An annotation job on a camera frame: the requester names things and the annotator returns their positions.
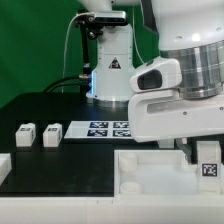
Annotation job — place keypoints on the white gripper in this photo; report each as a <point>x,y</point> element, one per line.
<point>161,115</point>

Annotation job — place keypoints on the white square tabletop part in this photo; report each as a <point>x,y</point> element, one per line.
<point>156,172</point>

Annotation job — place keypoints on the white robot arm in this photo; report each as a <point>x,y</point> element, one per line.
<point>178,95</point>

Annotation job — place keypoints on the white left fence block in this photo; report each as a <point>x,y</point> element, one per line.
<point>5,166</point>

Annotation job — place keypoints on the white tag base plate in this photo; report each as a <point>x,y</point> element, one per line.
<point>98,130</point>

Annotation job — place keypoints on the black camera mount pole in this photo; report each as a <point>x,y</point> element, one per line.
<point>85,53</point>

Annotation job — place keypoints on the white front fence rail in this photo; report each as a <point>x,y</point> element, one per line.
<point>150,210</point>

